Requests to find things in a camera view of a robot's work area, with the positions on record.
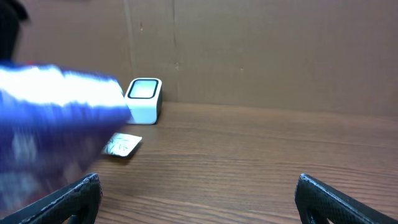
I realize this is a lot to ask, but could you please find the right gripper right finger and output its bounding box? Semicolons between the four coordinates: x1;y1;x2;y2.
295;174;397;224

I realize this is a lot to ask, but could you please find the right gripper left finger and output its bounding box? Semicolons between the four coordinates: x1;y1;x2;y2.
1;173;102;224

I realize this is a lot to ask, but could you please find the white Pantene tube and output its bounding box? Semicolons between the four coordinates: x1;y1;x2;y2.
102;133;142;157

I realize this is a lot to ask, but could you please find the red purple pantyliner pack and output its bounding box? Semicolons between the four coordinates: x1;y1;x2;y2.
1;62;131;210

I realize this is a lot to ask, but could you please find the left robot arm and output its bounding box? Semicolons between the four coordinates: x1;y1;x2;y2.
1;0;29;60

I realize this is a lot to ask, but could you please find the white barcode scanner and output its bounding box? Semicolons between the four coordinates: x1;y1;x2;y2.
124;78;163;125

